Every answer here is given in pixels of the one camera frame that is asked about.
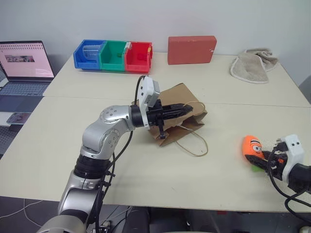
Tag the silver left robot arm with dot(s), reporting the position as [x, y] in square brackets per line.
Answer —
[97, 136]

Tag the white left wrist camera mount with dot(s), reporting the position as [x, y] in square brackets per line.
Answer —
[147, 93]

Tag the brown paper bag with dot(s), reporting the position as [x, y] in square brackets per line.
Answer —
[179, 93]

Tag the smartphone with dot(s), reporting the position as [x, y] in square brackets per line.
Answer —
[19, 118]

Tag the beige towel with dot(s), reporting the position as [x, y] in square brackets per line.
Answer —
[249, 68]

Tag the clear plastic cup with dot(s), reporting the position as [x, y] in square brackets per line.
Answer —
[91, 52]

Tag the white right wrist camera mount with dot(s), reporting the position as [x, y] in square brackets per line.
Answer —
[294, 153]

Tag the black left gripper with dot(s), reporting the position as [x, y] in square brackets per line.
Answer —
[155, 116]

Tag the orange carrot plush toy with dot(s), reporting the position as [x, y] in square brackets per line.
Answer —
[251, 145]

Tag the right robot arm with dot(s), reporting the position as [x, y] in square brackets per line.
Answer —
[300, 177]

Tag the dark rounded shape under table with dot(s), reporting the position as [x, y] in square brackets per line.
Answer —
[136, 221]

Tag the blue plastic storage bin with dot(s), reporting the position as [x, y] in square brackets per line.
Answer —
[80, 60]

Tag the red rectangular box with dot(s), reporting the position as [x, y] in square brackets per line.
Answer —
[190, 49]

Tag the black perforated panel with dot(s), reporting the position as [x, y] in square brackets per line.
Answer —
[7, 140]

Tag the open laptop with pink screen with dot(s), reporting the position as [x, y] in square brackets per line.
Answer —
[24, 60]

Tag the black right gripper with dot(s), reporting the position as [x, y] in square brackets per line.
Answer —
[278, 167]

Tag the green plastic storage bin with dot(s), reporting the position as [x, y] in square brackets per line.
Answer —
[113, 64]

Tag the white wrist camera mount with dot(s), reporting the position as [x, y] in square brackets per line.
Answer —
[147, 93]
[294, 153]

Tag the red plastic storage bin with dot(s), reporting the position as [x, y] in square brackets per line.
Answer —
[137, 66]

